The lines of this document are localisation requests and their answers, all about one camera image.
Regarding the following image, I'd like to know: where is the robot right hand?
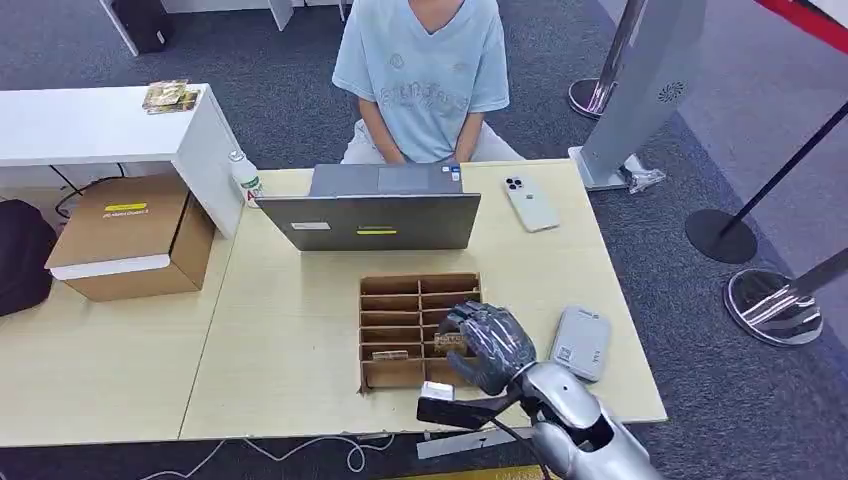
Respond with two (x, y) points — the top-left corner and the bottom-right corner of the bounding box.
(439, 301), (539, 397)

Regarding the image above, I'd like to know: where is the grey card reader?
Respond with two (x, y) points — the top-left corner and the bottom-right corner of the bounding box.
(548, 305), (613, 384)

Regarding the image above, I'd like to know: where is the wooden card box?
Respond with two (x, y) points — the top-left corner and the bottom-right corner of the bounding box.
(358, 272), (488, 396)

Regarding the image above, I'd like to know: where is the gold sheet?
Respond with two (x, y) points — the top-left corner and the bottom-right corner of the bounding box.
(397, 465), (554, 480)

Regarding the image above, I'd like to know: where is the white smartphone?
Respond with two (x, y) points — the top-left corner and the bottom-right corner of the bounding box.
(501, 174), (561, 234)

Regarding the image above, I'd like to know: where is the grey laptop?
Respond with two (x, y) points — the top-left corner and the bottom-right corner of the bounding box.
(254, 162), (483, 253)

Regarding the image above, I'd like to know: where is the crumpled clear plastic wrap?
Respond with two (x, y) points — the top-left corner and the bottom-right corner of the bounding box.
(620, 154), (667, 195)

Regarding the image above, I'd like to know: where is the chrome base stanchion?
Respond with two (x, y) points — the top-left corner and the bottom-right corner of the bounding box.
(722, 248), (848, 348)

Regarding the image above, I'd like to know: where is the person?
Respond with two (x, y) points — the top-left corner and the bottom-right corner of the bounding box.
(331, 0), (525, 166)

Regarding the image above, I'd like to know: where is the grey kiosk stand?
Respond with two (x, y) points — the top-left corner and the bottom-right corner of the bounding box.
(568, 0), (711, 193)

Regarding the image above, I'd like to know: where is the clear plastic bottle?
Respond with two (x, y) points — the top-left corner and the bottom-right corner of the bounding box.
(228, 150), (265, 210)

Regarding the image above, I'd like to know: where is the brown cardboard box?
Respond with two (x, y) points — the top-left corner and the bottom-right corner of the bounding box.
(44, 174), (217, 304)

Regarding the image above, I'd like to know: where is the gold foil packet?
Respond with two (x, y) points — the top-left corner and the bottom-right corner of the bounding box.
(141, 79), (201, 116)

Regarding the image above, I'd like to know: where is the white desk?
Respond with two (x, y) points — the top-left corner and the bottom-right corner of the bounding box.
(97, 0), (349, 58)

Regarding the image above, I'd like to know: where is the white side table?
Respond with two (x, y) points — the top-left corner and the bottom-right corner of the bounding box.
(0, 83), (245, 240)

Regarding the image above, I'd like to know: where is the black bag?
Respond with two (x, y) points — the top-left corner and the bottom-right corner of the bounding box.
(0, 199), (58, 319)

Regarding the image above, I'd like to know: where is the white cable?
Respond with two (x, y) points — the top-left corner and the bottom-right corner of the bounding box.
(135, 433), (395, 480)

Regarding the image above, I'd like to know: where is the black stanchion post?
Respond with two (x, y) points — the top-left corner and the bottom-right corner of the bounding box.
(684, 99), (848, 266)

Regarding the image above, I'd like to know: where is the chrome stanchion post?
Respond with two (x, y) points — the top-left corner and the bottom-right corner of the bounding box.
(568, 0), (647, 121)

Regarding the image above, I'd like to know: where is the black cable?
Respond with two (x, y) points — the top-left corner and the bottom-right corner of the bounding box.
(51, 164), (127, 221)

